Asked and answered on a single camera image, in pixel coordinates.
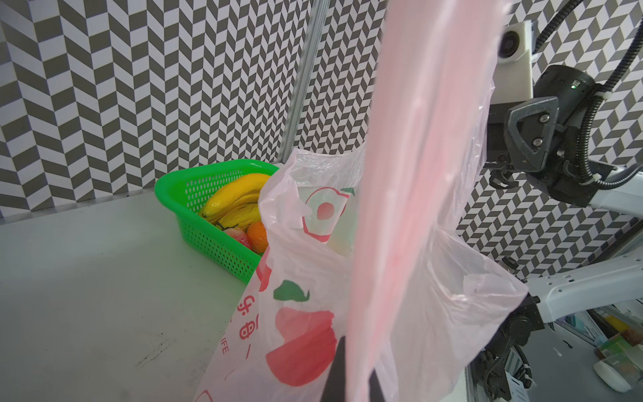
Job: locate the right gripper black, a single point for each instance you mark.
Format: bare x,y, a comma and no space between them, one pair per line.
535,131

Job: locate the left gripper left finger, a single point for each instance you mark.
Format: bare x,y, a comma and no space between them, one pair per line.
335,386

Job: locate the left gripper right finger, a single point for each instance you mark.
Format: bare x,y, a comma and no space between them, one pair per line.
375,391

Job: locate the pink plastic bag fruit print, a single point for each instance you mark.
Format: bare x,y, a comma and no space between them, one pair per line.
362,245

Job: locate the orange fake fruit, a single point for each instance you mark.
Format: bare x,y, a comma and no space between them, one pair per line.
258,237

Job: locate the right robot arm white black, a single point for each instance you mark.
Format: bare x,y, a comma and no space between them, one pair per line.
545,236

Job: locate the red fake strawberry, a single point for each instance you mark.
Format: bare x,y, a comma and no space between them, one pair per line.
239,235

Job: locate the yellow fake banana bunch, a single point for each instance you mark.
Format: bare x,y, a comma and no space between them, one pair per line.
236,204

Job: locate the green plastic basket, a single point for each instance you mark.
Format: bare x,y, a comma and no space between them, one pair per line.
186,192

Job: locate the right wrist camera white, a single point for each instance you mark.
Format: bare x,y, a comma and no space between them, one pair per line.
512,76

